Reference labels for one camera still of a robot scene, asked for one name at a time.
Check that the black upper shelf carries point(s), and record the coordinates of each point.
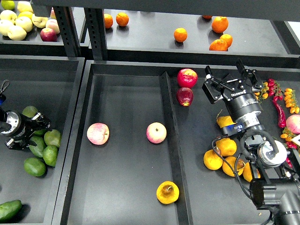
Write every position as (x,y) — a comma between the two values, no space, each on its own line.
(262,36)

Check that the bright red apple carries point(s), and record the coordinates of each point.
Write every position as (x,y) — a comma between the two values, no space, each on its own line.
(187,78)

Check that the black middle tray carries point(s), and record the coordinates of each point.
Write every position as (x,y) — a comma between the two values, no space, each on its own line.
(116,183)

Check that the green avocado top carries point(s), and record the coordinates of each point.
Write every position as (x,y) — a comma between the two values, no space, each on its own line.
(30,111)

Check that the light green avocado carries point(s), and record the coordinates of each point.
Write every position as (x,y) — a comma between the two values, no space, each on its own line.
(50,155)
(53,137)

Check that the orange cherry tomato bunch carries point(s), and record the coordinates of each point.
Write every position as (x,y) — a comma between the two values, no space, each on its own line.
(263,93)

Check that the pink peach right edge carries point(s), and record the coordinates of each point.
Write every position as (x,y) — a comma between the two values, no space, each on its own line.
(293,123)

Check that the yellow pear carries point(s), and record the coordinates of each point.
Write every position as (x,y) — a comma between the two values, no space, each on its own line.
(224,121)
(231,164)
(212,161)
(167,192)
(247,175)
(227,146)

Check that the red cherry tomato bunch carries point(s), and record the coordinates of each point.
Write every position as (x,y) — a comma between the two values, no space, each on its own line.
(274,89)

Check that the dark red apple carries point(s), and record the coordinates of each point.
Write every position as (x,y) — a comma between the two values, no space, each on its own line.
(185,96)

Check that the black shelf post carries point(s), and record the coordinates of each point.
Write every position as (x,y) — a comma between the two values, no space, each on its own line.
(96,28)

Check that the pink apple centre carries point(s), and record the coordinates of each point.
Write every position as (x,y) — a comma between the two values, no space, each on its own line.
(156,132)

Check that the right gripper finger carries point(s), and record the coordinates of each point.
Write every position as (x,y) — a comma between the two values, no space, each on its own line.
(248,80)
(214,87)

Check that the mixed cherry tomato cluster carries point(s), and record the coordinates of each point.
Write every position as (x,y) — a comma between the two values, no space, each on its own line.
(287,135)

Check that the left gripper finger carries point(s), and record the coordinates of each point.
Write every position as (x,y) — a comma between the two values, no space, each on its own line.
(19,143)
(37,121)

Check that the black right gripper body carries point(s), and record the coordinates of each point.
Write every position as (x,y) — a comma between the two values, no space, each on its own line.
(240,103)

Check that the green avocado bottom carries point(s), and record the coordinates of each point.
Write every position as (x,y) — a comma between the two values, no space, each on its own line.
(34,167)

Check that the large orange right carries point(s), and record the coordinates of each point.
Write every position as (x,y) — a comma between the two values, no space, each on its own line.
(220,24)

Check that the small orange right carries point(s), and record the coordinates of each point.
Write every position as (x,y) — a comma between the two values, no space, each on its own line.
(228,39)

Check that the black tray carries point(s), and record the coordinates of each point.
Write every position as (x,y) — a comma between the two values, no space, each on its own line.
(116,183)
(50,84)

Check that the light green avocado lower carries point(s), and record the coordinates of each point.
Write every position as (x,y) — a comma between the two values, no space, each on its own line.
(50,155)

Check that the light green avocado upper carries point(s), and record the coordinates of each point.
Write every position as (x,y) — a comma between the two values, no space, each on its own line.
(53,137)

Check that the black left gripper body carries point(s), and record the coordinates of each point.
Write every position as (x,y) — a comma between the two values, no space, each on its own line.
(21,126)

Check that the black left tray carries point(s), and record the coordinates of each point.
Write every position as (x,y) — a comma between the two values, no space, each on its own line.
(50,84)

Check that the pile of yellow apples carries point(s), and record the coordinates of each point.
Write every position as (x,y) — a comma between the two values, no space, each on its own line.
(16,24)

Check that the yellow cherry tomato bunch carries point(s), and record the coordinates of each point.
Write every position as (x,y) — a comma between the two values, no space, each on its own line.
(291,101)

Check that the red apple on shelf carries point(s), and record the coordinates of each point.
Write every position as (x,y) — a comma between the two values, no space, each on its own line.
(48,35)

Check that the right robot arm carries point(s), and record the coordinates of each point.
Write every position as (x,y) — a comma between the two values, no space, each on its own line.
(275,169)

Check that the orange centre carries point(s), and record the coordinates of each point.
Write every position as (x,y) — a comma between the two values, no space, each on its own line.
(180,35)

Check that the pink apple on shelf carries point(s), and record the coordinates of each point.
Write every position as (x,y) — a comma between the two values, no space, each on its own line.
(53,24)

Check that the pink apple left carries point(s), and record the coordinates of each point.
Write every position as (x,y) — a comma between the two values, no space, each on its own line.
(98,133)

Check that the orange front right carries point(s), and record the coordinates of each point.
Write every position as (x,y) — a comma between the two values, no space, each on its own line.
(218,45)

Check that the red chili pepper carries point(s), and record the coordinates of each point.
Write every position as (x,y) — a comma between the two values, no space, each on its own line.
(281,119)

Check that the dark green avocado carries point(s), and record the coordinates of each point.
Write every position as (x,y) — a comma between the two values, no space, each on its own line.
(39,146)

